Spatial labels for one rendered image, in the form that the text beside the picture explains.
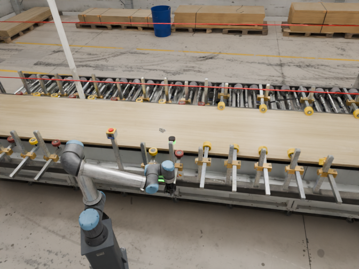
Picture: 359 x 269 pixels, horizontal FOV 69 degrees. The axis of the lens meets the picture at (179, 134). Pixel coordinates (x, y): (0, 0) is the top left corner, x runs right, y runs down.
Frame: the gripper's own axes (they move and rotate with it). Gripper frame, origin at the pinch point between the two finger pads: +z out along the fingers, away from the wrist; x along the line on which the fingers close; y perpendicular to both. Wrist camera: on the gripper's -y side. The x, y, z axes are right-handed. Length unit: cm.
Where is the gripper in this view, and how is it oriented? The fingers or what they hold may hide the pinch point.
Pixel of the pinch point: (171, 194)
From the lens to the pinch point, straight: 222.5
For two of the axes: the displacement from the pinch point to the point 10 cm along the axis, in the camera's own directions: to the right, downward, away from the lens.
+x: 9.8, 0.8, -1.6
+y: -1.8, 6.1, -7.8
